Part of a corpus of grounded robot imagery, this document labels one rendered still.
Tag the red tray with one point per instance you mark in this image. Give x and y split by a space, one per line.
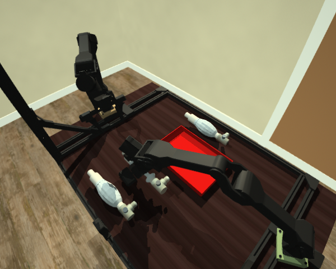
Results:
183 139

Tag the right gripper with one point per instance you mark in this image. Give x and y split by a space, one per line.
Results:
129 177

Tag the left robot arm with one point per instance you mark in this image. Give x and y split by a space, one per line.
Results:
87 66

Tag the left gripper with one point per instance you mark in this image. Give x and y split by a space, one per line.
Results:
88 116

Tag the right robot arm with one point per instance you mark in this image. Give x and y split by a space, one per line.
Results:
298 239

